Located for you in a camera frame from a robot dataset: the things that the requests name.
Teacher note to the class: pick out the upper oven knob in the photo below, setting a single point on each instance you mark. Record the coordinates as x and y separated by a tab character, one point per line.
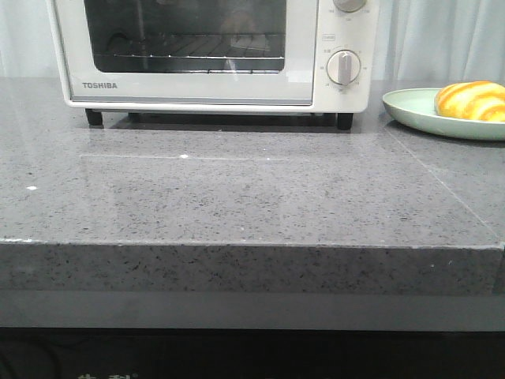
349	6

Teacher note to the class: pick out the lower oven timer knob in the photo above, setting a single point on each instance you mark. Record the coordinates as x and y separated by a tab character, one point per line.
343	67

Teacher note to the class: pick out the oven glass door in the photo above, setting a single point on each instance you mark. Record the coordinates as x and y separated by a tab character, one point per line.
82	27

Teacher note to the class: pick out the yellow striped bread roll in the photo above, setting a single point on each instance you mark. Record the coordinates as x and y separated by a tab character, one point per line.
475	100

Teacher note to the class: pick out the wire oven rack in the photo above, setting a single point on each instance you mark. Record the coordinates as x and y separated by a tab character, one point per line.
195	46

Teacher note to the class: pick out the white Toshiba toaster oven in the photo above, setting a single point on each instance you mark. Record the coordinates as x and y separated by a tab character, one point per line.
334	103

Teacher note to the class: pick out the light green plate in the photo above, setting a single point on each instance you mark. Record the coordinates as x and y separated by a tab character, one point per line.
415	108

